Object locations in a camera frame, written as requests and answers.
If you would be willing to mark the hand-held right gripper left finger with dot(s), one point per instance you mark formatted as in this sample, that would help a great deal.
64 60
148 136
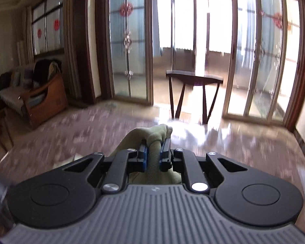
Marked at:
144 157

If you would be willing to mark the light green sweatshirt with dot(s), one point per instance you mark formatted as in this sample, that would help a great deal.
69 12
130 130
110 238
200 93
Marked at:
155 137

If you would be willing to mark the red knot door ornament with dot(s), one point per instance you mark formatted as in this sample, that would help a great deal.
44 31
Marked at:
278 20
125 9

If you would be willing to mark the framed glass window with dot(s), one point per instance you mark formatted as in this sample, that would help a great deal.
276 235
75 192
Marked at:
49 38

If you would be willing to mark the dark wooden chair by door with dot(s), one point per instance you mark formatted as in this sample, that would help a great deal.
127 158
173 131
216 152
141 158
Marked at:
193 77

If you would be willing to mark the red paper window decoration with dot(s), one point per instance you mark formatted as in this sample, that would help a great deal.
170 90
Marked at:
56 25
39 33

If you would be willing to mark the wooden armchair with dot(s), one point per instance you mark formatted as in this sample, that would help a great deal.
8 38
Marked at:
50 101

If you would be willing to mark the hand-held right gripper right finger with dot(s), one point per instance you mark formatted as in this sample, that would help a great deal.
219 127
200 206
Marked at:
165 155

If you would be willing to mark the dark clothes pile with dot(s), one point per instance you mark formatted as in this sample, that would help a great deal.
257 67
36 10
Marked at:
42 71

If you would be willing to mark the grey sofa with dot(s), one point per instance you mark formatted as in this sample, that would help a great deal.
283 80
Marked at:
10 91

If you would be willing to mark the grey curtain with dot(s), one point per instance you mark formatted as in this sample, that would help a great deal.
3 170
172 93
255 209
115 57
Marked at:
157 25

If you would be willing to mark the glass sliding door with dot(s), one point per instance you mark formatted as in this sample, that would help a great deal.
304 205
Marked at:
266 68
132 56

